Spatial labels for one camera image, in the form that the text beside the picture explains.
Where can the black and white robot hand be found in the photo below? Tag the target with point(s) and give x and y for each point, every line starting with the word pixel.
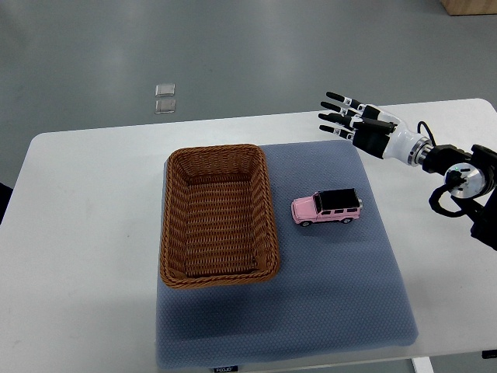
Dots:
pixel 373 130

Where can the pink toy car black roof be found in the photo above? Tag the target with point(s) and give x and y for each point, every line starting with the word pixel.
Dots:
pixel 327 206

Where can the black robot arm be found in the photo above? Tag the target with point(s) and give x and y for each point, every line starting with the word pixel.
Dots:
pixel 469 187

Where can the brown wicker basket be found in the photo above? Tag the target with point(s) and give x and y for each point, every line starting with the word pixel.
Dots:
pixel 218 224

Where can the wooden box corner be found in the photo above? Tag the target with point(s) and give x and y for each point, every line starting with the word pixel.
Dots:
pixel 469 7

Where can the blue-grey textured mat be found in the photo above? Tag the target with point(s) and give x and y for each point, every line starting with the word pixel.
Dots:
pixel 338 289

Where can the upper metal floor plate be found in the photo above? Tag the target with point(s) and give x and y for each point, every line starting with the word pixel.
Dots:
pixel 165 89

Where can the white table leg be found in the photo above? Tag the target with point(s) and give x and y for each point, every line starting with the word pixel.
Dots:
pixel 422 365

